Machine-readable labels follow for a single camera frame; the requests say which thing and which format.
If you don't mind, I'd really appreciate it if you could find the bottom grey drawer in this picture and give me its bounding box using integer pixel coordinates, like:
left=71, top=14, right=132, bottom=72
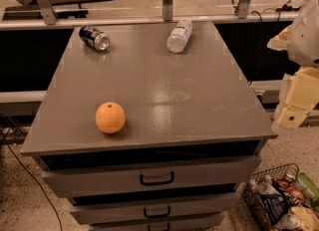
left=89, top=212, right=224, bottom=231

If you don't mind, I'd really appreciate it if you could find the small bottle in basket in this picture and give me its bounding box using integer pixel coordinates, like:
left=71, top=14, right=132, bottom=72
left=257, top=174, right=279, bottom=195

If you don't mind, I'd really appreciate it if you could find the clear plastic water bottle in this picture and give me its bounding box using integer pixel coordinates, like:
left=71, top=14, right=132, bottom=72
left=166, top=20, right=192, bottom=54

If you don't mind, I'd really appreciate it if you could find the blue snack bag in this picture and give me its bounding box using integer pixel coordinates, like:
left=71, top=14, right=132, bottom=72
left=260, top=194, right=289, bottom=225

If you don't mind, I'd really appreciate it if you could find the wire basket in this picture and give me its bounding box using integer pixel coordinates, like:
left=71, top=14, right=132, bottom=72
left=242, top=163, right=299, bottom=231

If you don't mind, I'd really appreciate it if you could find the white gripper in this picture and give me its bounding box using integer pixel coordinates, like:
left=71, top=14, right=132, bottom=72
left=276, top=67, right=319, bottom=129

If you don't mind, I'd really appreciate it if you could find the metal rail barrier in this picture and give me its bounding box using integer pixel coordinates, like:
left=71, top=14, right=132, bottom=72
left=0, top=12, right=299, bottom=31

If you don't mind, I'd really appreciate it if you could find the orange fruit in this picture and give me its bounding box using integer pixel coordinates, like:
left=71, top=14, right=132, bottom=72
left=95, top=102, right=126, bottom=134

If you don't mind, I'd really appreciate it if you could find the grey drawer cabinet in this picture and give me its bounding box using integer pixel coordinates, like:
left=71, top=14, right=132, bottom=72
left=19, top=21, right=278, bottom=231

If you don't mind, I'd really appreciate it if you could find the middle grey drawer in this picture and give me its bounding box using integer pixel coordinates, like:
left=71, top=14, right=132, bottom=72
left=71, top=192, right=240, bottom=226

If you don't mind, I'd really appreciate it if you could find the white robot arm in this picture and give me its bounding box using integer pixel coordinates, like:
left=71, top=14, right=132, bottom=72
left=277, top=0, right=319, bottom=128

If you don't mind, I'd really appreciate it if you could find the blue pepsi can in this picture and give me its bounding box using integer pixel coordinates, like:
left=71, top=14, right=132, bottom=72
left=79, top=26, right=110, bottom=52

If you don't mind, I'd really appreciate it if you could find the left metal bracket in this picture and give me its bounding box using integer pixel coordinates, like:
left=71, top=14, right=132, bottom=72
left=36, top=0, right=57, bottom=25

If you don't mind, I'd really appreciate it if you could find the black floor cable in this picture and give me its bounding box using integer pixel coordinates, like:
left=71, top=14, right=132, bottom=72
left=0, top=129, right=64, bottom=231

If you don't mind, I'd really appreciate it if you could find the top grey drawer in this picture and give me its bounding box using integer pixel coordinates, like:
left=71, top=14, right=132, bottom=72
left=43, top=155, right=261, bottom=198

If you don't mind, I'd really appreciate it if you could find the grey drawer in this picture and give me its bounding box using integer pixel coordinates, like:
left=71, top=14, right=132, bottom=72
left=71, top=192, right=240, bottom=226
left=43, top=155, right=261, bottom=198
left=89, top=212, right=224, bottom=231

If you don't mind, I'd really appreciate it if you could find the green bag in basket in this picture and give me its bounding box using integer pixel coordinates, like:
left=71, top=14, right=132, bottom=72
left=295, top=172, right=319, bottom=208

